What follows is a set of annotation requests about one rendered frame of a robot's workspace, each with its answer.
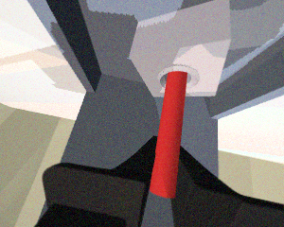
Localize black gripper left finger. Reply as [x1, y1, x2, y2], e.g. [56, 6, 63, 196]
[42, 136, 158, 227]

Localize red peg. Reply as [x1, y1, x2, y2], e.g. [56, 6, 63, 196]
[150, 71, 187, 198]

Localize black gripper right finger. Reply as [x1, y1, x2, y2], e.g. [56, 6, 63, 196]
[170, 146, 284, 227]

